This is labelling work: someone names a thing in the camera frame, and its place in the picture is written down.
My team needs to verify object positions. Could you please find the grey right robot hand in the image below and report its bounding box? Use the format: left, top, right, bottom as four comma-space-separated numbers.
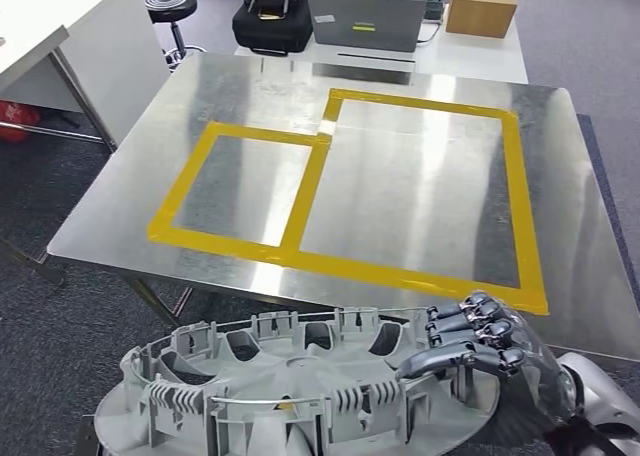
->
396, 290, 583, 441

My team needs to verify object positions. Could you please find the grey plastic wheel hubcap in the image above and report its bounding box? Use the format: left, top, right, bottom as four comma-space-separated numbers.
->
94, 305, 501, 456

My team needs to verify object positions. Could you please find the steel top workbench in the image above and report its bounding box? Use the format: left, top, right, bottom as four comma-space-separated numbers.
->
0, 52, 640, 365

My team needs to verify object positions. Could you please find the brown cardboard box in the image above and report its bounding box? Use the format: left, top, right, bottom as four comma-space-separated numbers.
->
445, 0, 518, 40

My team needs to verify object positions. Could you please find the grey laptop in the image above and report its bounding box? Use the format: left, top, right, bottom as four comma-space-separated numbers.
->
306, 0, 429, 65

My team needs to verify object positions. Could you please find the black carry bag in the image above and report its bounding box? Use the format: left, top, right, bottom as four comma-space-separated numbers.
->
232, 0, 314, 58

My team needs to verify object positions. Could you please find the black round stool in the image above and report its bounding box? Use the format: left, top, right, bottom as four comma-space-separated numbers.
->
142, 0, 207, 70

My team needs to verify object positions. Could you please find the white desk with metal legs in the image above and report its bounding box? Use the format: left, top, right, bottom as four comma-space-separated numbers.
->
0, 0, 171, 153

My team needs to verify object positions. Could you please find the red object on floor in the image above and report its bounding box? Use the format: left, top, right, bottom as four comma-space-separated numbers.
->
0, 100, 42, 144

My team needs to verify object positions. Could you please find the black flat bracket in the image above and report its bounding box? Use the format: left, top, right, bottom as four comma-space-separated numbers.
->
73, 415, 103, 456

